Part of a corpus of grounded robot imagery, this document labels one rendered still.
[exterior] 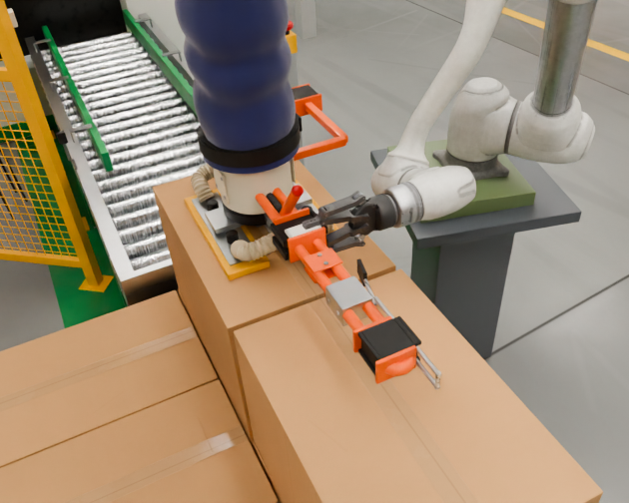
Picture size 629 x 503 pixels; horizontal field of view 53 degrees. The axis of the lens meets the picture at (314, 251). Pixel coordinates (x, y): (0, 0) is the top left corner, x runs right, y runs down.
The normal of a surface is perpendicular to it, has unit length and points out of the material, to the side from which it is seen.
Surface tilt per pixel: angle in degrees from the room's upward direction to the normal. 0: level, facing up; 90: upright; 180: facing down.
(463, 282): 90
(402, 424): 0
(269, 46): 109
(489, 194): 2
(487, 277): 90
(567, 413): 0
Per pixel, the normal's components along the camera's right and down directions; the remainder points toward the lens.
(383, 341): -0.06, -0.77
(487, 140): -0.36, 0.63
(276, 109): 0.67, 0.22
